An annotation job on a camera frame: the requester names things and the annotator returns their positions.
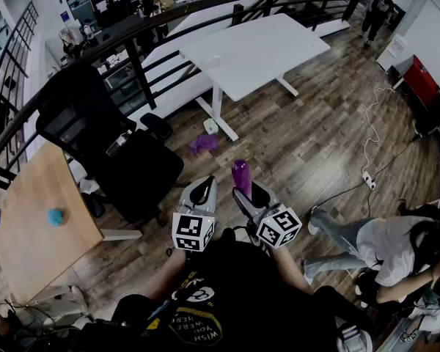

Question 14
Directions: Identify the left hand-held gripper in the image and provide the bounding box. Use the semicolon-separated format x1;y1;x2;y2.
172;176;219;252

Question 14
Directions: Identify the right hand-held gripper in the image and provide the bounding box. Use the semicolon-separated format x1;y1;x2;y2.
232;180;304;249

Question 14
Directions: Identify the purple bottle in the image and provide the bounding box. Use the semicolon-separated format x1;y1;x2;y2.
231;158;252;201

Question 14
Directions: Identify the person's right forearm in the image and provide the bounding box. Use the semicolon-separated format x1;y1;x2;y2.
270;244;315;296

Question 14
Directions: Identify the person's left forearm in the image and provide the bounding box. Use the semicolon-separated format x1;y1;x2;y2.
145;248;187;304

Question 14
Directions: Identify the black office chair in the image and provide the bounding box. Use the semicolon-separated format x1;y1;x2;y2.
34;64;185;227

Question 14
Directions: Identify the person's black printed shirt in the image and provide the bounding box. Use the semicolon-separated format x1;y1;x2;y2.
111;228;355;352

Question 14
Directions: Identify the clear plastic water bottle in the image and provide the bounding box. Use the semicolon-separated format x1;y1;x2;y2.
106;130;133;158

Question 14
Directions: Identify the white power strip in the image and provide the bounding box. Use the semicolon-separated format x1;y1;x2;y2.
361;171;377;191

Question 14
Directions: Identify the light blue fuzzy ball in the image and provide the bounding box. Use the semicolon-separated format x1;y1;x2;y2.
46;207;67;228

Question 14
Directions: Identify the white standing table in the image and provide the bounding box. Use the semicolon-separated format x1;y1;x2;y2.
178;12;331;142

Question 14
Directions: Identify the wooden table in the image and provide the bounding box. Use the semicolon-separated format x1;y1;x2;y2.
0;139;144;307

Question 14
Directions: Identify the black metal railing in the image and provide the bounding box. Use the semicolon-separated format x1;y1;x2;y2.
0;0;367;191

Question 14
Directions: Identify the red cabinet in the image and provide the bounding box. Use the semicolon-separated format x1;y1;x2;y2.
402;54;440;110

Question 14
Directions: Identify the white power cable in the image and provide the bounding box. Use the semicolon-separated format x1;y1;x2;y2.
361;81;394;175

